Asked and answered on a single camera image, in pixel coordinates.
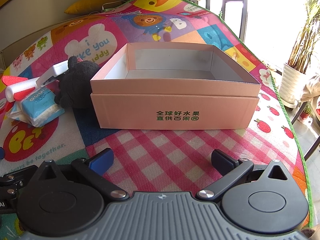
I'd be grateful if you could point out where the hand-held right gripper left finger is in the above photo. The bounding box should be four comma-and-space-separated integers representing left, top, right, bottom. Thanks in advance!
35, 148, 128, 202

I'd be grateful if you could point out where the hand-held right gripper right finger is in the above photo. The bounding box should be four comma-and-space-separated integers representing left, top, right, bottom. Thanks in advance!
196, 149, 292, 202

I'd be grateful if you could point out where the pink cardboard box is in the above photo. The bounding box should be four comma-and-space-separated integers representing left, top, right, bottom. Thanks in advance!
90, 42, 262, 130

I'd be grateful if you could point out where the black plush toy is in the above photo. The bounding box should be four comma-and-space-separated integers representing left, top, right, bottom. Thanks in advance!
54, 56, 100, 109

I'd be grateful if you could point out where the blue white tissue packet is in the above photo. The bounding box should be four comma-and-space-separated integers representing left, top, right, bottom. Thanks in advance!
6, 89, 64, 127

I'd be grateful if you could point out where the white red foam rocket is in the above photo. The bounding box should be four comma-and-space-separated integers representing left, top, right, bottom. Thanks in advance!
1, 74, 42, 112

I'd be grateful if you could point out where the colourful cartoon play mat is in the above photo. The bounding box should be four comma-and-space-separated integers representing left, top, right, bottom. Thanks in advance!
0, 0, 314, 230

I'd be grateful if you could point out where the black metal chair leg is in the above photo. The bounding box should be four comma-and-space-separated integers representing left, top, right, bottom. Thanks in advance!
290, 100, 320, 159

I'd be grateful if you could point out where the small red potted plant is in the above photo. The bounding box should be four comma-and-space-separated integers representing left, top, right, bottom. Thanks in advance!
299, 105, 313, 123

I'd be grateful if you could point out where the white plant pot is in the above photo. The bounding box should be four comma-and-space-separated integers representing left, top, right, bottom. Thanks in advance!
279, 63, 309, 105

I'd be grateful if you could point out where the beige cloth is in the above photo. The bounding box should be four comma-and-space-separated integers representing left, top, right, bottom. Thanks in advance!
300, 75, 320, 103

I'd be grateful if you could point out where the tall green potted plant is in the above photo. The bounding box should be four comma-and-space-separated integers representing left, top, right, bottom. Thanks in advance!
287, 0, 320, 74

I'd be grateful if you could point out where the yellow pillow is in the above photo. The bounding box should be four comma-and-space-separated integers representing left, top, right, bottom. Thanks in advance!
64, 0, 123, 15

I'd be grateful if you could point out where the dark window frame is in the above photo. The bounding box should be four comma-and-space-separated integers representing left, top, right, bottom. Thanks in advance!
207, 0, 245, 40

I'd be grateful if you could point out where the white cable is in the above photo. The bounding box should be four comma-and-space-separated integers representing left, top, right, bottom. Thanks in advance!
101, 0, 125, 12

